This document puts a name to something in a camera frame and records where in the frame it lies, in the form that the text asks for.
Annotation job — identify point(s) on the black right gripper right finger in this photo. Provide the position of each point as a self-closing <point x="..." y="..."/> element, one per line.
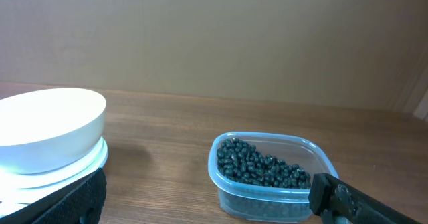
<point x="332" y="200"/>

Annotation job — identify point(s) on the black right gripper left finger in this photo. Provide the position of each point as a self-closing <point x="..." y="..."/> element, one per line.
<point x="81" y="201"/>

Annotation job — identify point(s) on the white round bowl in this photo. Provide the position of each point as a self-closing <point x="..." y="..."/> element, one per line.
<point x="47" y="129"/>

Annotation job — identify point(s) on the clear plastic container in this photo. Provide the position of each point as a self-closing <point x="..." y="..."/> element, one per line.
<point x="259" y="203"/>

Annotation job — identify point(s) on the black beans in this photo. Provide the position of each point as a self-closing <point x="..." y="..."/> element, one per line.
<point x="243" y="163"/>

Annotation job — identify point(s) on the white digital kitchen scale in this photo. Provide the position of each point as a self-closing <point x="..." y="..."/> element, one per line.
<point x="19" y="191"/>

